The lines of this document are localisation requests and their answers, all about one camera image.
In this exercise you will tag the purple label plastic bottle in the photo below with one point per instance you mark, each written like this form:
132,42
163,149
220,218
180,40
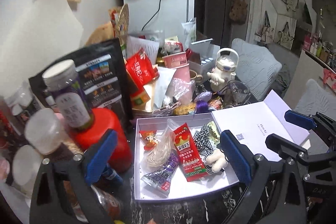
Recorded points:
62,81

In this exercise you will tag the grey quilted sofa cushion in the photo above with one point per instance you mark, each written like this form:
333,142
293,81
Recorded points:
257,67

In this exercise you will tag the red orange snack bag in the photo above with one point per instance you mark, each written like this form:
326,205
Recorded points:
140,68

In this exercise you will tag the purple tassel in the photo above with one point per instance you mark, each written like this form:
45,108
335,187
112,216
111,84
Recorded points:
201,107

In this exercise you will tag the lavender gift box lid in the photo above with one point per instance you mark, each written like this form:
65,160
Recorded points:
252,123

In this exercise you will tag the pink paper cup stack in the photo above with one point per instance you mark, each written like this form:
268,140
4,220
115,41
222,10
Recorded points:
179,62

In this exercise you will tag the red spicy snack packet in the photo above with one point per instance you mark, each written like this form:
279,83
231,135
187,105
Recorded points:
189,158

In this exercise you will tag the small orange red snack packet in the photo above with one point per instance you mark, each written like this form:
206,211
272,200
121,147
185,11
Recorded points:
149,138

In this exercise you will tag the small green snack packet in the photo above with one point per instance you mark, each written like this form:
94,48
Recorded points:
214,135

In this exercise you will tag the black standing food pouch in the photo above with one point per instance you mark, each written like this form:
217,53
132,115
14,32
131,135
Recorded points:
103,78

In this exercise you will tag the black white gingham plush toy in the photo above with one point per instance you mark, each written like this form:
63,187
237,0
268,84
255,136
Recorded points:
213,157

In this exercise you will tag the lavender gift box tray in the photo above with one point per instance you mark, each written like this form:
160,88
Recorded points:
150,161

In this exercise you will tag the white mini fridge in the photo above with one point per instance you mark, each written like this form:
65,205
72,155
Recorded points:
165,15

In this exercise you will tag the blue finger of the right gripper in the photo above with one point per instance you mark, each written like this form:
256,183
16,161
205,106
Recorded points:
300,120

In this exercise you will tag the beige ceramic mug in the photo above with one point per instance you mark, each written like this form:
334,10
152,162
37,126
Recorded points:
197,78

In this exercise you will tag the clear glass mug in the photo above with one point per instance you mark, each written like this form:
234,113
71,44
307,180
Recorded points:
235,94

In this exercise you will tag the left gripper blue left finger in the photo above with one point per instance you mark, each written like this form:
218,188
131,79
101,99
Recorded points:
96,158

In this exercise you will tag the white robot shaped kettle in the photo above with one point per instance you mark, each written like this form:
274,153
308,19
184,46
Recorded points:
224,70

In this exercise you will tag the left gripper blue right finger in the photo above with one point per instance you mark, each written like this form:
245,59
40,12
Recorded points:
239,156

